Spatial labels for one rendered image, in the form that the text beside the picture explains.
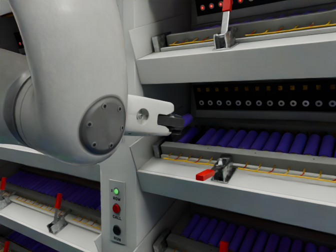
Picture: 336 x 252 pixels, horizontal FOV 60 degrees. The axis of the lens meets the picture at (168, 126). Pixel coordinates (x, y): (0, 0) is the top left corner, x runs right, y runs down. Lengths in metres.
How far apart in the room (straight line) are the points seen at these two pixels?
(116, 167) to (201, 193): 0.18
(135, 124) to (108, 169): 0.25
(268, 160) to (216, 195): 0.09
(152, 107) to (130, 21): 0.22
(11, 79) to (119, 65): 0.09
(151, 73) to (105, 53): 0.30
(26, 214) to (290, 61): 0.77
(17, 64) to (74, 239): 0.54
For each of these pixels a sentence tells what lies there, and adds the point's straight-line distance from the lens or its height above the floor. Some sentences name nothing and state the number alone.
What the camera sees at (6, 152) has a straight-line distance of 0.91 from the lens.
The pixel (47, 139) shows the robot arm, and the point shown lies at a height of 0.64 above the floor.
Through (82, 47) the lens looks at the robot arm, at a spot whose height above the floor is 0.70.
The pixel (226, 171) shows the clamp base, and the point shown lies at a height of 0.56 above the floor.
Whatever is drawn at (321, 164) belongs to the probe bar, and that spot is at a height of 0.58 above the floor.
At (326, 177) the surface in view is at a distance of 0.45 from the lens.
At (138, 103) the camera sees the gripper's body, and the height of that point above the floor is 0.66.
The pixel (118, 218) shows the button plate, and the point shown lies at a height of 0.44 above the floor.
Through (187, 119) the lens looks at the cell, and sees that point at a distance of 0.52.
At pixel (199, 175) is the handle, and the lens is 0.40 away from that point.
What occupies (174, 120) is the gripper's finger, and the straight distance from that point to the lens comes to 0.40.
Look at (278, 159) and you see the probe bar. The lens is 0.46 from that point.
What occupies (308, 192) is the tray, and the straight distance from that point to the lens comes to 0.44.
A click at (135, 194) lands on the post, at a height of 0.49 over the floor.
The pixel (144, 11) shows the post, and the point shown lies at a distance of 0.57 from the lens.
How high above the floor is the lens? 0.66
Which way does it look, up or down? 5 degrees down
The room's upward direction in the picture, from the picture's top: straight up
